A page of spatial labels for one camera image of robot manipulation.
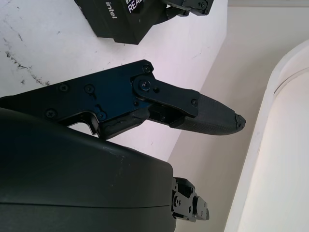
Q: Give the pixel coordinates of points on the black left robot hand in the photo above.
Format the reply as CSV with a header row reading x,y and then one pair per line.
x,y
188,6

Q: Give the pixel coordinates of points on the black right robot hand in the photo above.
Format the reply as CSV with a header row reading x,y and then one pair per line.
x,y
72,174

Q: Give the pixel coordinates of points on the black RealSense box lid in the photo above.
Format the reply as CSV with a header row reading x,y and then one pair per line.
x,y
120,21

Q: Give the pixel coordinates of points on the white curved tray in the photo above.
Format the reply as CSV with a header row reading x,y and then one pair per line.
x,y
282,145

